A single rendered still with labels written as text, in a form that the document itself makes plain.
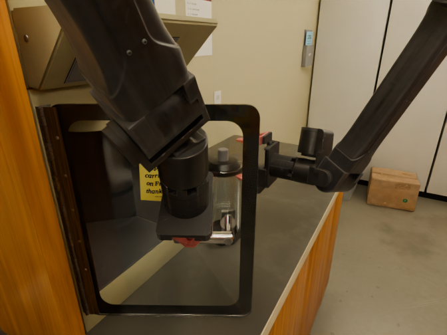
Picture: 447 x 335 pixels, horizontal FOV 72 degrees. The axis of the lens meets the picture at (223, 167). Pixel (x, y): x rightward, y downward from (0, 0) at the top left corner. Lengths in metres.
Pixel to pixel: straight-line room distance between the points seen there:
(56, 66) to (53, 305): 0.33
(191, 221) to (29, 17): 0.32
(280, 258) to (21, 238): 0.60
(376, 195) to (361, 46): 1.42
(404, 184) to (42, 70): 3.04
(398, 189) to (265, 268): 2.53
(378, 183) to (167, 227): 2.93
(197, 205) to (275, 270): 0.49
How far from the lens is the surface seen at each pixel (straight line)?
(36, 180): 0.43
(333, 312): 2.09
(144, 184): 0.49
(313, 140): 0.69
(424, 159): 3.53
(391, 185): 3.23
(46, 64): 0.46
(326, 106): 3.48
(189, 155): 0.31
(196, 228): 0.37
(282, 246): 0.90
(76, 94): 0.55
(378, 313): 2.18
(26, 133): 0.41
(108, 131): 0.27
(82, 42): 0.21
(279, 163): 0.71
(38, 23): 0.46
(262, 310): 0.73
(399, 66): 0.62
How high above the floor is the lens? 1.47
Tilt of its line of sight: 23 degrees down
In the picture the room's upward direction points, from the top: straight up
